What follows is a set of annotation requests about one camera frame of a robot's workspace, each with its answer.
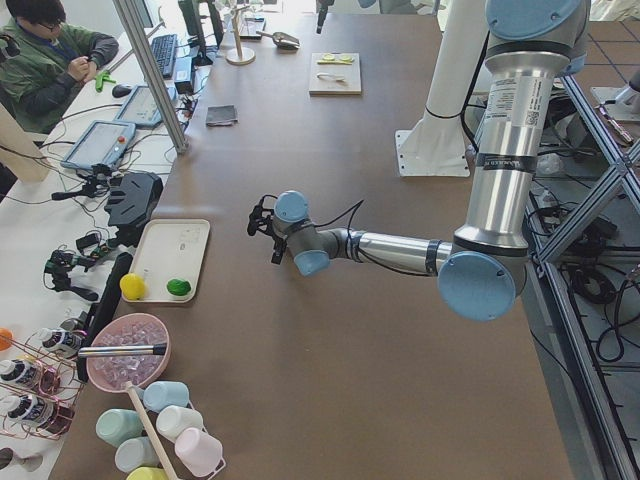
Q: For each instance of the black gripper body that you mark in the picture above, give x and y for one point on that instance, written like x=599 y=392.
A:
x=278 y=248

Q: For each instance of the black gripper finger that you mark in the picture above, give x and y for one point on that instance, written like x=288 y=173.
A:
x=279 y=249

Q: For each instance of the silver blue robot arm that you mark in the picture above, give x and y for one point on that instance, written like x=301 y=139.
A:
x=525 y=46

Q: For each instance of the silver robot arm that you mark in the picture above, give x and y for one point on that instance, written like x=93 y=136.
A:
x=322 y=12

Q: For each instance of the metal tongs on bowl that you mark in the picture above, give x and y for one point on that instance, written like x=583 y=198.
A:
x=123 y=350

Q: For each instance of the pink bowl of ice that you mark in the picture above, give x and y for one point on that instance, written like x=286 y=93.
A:
x=110 y=374

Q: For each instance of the wooden long spoon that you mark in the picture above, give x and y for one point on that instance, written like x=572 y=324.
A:
x=165 y=462

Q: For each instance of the cream tray with bear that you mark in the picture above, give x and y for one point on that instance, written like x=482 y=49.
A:
x=170 y=248

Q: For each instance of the green lime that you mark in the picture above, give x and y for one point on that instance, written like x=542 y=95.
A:
x=178 y=287

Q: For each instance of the grey folded cloth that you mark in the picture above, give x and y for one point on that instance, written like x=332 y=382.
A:
x=223 y=115

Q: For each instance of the yellow lemon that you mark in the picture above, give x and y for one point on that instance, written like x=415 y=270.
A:
x=132 y=287

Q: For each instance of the bamboo cutting board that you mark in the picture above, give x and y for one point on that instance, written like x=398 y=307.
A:
x=352 y=73

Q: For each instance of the blue teach pendant far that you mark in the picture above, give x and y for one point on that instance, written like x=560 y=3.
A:
x=140 y=109

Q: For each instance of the blue teach pendant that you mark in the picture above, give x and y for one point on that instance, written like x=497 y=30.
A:
x=103 y=143
x=140 y=109

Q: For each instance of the wooden mug tree stand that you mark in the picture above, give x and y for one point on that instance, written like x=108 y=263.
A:
x=239 y=55

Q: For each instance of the blue teach pendant near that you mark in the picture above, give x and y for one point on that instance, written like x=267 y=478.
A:
x=103 y=143

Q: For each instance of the metal scoop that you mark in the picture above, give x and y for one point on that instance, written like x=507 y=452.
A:
x=281 y=40

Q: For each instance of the computer mouse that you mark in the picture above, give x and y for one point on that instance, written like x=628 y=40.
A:
x=121 y=90

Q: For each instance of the light blue cup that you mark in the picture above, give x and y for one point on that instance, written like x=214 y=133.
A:
x=161 y=394

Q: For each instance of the black keyboard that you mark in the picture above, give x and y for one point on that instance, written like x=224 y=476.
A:
x=163 y=48

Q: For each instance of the white cup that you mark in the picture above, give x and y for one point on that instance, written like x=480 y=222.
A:
x=173 y=420

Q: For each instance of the pink cup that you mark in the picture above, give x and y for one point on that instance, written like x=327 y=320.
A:
x=201 y=453

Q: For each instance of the mint green cup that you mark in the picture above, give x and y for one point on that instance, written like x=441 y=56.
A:
x=115 y=426

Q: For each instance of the pale blue cup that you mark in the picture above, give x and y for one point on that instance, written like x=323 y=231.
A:
x=134 y=453

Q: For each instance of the yellow cup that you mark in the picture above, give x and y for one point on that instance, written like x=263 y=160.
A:
x=147 y=473

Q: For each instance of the person in green jacket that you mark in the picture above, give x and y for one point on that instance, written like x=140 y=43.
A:
x=56 y=60

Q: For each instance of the aluminium frame post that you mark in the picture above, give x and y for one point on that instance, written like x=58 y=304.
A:
x=133 y=27

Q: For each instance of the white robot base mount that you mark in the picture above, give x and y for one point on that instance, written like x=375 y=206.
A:
x=435 y=146

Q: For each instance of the copper wire bottle rack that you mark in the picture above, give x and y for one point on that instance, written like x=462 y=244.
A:
x=39 y=383

